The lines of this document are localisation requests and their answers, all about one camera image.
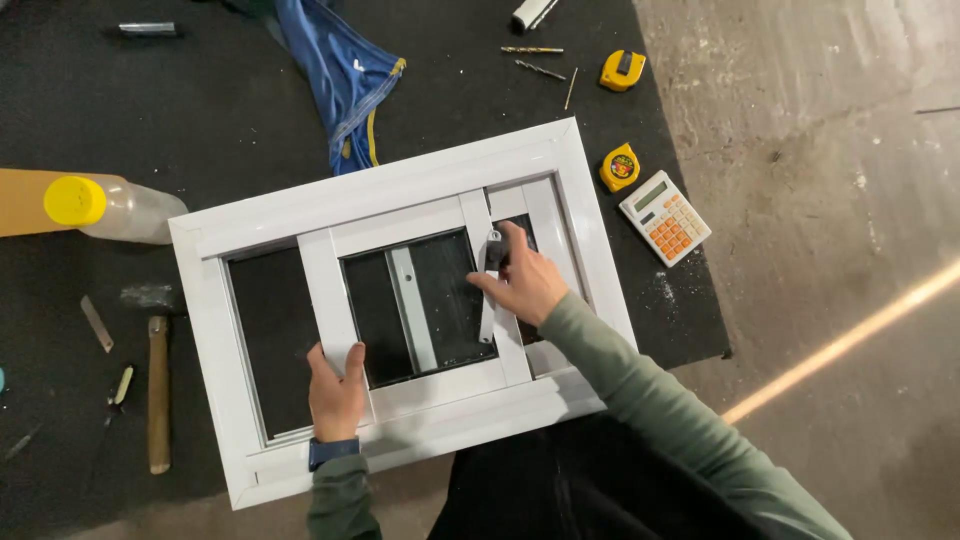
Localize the person's right hand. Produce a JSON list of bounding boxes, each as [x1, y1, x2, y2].
[[466, 221, 570, 328]]

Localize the person's left hand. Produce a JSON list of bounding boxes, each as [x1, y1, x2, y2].
[[306, 341, 368, 444]]

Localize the grey window latch handle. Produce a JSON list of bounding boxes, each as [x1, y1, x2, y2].
[[478, 228, 513, 346]]

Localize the white sliding window sash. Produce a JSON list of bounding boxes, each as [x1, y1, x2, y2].
[[297, 187, 536, 423]]

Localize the blue wrist watch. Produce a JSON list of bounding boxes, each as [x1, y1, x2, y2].
[[308, 436, 362, 473]]

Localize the white narrow window sash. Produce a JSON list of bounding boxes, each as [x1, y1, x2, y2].
[[487, 175, 588, 378]]

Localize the white aluminium profile strip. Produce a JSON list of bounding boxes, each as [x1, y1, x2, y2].
[[385, 246, 441, 375]]

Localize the yellow tape measure round label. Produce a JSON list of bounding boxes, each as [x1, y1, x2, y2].
[[597, 141, 642, 195]]

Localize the white calculator orange keys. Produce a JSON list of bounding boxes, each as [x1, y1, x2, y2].
[[618, 169, 714, 270]]

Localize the person's black trousers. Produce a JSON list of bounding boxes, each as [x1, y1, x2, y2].
[[426, 411, 783, 540]]

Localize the grey drill bit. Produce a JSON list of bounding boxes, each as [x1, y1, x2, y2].
[[513, 58, 569, 83]]

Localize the yellow tape measure black clip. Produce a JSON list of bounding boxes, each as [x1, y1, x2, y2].
[[597, 48, 648, 94]]

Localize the flat metal blade strip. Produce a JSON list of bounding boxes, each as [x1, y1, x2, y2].
[[79, 294, 116, 354]]

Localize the white tube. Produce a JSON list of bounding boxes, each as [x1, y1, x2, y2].
[[510, 0, 561, 33]]

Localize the blue cloth with yellow trim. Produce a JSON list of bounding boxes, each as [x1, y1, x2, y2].
[[223, 0, 408, 178]]

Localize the plastic bottle with yellow cap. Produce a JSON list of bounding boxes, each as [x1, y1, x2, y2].
[[0, 168, 191, 246]]

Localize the black rubber mat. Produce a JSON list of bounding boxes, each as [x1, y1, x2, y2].
[[0, 0, 733, 520]]

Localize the short silver metal piece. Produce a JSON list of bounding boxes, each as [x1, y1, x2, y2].
[[117, 21, 180, 38]]

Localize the wooden handled hammer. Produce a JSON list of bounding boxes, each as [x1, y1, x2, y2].
[[119, 282, 187, 476]]

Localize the white aluminium window frame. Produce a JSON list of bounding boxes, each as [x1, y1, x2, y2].
[[168, 116, 639, 512]]

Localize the small white handled screwdriver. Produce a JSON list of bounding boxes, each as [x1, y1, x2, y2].
[[102, 364, 136, 430]]

